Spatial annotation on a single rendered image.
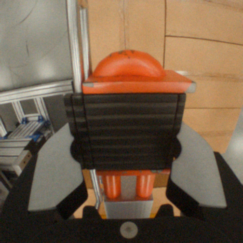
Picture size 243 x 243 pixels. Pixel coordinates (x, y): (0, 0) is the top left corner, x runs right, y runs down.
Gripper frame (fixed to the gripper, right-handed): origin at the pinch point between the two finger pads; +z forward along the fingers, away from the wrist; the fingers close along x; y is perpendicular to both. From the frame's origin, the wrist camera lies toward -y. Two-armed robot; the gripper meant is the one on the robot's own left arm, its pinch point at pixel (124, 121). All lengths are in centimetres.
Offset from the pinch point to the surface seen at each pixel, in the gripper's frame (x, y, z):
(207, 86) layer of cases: 49, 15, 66
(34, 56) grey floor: -81, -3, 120
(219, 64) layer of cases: 55, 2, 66
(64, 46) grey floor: -50, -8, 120
